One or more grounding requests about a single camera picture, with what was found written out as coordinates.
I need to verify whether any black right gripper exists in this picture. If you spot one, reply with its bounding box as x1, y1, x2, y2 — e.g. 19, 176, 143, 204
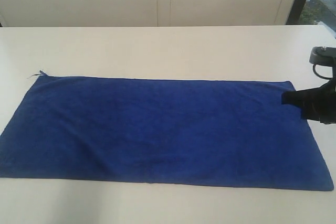
281, 78, 335, 124

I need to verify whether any blue towel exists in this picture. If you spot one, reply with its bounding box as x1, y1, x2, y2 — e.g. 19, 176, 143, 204
1, 73, 334, 191

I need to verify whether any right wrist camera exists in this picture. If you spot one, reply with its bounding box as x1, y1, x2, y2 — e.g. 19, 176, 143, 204
309, 47, 336, 67

